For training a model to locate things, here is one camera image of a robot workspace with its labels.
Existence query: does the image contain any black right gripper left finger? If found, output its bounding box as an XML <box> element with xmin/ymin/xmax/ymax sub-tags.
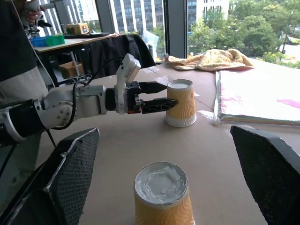
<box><xmin>0</xmin><ymin>127</ymin><xmax>100</xmax><ymax>225</ymax></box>

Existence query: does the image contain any white pink-stained mat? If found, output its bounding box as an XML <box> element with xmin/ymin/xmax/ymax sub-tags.
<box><xmin>212</xmin><ymin>69</ymin><xmax>300</xmax><ymax>127</ymax></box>

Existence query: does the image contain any yellow crumpled towel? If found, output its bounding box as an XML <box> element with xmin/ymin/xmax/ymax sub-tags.
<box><xmin>167</xmin><ymin>48</ymin><xmax>255</xmax><ymax>72</ymax></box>

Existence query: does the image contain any black jacket on chair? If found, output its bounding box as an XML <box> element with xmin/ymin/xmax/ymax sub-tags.
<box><xmin>89</xmin><ymin>34</ymin><xmax>157</xmax><ymax>79</ymax></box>

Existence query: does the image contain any person in dark top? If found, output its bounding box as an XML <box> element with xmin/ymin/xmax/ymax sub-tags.
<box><xmin>0</xmin><ymin>0</ymin><xmax>49</xmax><ymax>106</ymax></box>

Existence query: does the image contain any blue plastic bin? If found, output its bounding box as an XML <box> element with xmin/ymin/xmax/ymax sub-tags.
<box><xmin>30</xmin><ymin>37</ymin><xmax>47</xmax><ymax>47</ymax></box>

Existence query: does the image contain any green plastic bin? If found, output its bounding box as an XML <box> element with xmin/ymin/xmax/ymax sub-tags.
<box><xmin>45</xmin><ymin>34</ymin><xmax>66</xmax><ymax>46</ymax></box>

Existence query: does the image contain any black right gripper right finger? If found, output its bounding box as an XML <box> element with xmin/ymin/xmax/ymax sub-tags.
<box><xmin>230</xmin><ymin>125</ymin><xmax>300</xmax><ymax>225</ymax></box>

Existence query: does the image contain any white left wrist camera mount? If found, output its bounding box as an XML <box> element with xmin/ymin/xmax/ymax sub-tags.
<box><xmin>114</xmin><ymin>53</ymin><xmax>142</xmax><ymax>115</ymax></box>

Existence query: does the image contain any brown cardboard box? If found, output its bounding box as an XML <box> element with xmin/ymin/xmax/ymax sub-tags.
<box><xmin>58</xmin><ymin>61</ymin><xmax>84</xmax><ymax>79</ymax></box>

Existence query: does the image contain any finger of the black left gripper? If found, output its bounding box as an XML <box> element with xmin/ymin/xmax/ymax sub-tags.
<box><xmin>140</xmin><ymin>81</ymin><xmax>167</xmax><ymax>95</ymax></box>
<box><xmin>141</xmin><ymin>97</ymin><xmax>179</xmax><ymax>115</ymax></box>

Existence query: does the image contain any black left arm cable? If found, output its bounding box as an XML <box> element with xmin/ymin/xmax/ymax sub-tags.
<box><xmin>46</xmin><ymin>56</ymin><xmax>125</xmax><ymax>148</ymax></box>

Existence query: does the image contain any person's hand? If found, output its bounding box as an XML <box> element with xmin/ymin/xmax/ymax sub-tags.
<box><xmin>24</xmin><ymin>5</ymin><xmax>45</xmax><ymax>23</ymax></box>

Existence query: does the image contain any wooden shape-sorter box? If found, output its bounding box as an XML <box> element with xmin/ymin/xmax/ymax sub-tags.
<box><xmin>66</xmin><ymin>22</ymin><xmax>90</xmax><ymax>35</ymax></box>

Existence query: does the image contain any orange ribbed paper cup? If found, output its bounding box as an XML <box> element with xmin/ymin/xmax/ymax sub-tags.
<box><xmin>134</xmin><ymin>161</ymin><xmax>195</xmax><ymax>225</ymax></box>
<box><xmin>165</xmin><ymin>79</ymin><xmax>197</xmax><ymax>128</ymax></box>

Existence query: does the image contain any clear plastic bag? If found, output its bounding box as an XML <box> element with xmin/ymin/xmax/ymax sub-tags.
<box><xmin>142</xmin><ymin>30</ymin><xmax>160</xmax><ymax>59</ymax></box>

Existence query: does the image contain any wooden background table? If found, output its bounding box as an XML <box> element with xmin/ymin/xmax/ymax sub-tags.
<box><xmin>32</xmin><ymin>32</ymin><xmax>118</xmax><ymax>53</ymax></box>

